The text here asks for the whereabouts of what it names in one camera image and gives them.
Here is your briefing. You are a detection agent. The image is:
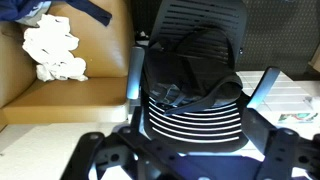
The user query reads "black clothing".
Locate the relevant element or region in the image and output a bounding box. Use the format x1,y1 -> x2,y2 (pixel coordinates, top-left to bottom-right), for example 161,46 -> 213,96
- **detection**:
142,28 -> 243,115

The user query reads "navy blue garment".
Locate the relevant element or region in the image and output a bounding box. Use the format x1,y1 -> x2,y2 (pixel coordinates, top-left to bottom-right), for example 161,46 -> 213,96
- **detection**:
0,0 -> 113,26

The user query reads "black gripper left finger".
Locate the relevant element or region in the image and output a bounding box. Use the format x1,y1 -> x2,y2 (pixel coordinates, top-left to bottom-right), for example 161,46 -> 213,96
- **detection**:
60,126 -> 214,180

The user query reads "colourful printed paper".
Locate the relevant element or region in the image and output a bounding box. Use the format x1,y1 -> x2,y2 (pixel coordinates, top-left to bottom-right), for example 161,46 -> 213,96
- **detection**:
278,113 -> 318,123

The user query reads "black slatted office chair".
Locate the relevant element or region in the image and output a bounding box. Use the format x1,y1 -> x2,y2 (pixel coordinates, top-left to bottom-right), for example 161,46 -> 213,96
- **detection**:
128,0 -> 280,154

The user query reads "white crumpled cloth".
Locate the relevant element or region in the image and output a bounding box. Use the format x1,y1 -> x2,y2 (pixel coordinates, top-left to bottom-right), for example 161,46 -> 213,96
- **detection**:
22,14 -> 88,82

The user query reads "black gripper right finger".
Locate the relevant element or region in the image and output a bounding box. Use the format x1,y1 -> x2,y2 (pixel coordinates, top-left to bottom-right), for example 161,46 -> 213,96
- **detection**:
241,108 -> 320,180

